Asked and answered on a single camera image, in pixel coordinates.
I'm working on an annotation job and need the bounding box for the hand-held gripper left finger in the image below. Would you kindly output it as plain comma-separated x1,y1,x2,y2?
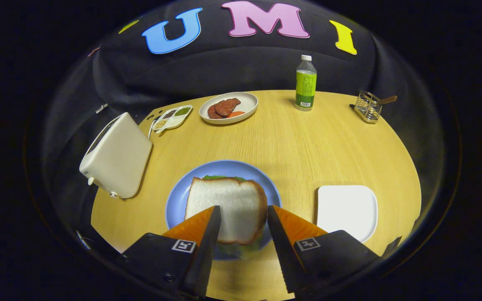
118,205,222,301

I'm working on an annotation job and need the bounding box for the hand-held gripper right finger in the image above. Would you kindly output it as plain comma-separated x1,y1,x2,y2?
267,205,382,299

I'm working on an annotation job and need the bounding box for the white bread slice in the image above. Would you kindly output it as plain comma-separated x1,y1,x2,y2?
185,176,269,245

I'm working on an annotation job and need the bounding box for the green lettuce leaf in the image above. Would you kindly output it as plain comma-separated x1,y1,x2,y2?
201,175,272,260

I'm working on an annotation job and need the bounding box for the blue round plate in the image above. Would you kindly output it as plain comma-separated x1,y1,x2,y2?
165,160,282,260

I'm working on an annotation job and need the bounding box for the white square plate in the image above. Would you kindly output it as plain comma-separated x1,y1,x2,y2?
316,185,379,244

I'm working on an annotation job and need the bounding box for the white toaster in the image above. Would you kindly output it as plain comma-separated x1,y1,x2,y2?
79,112,153,199

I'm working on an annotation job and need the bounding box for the white divided seed tray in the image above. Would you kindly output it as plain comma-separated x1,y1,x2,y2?
153,105,193,134

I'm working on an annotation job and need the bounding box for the white round plate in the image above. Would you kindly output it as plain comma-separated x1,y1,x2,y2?
199,92,259,125

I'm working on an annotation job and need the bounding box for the green label plastic bottle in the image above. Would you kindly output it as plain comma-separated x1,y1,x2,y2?
295,54,318,112

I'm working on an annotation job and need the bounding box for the metal wire holder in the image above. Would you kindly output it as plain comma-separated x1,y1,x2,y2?
349,90,383,124

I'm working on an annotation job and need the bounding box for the wooden handled utensil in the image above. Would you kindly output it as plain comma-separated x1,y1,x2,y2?
360,91,398,105

